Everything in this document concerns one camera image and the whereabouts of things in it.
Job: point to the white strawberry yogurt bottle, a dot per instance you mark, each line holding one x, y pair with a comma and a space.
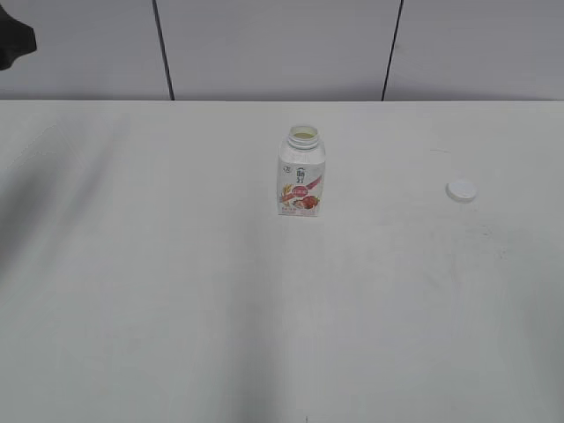
301, 171

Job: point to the white plastic bottle cap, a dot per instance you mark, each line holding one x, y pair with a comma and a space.
461, 191

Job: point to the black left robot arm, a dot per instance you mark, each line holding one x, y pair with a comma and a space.
16, 39

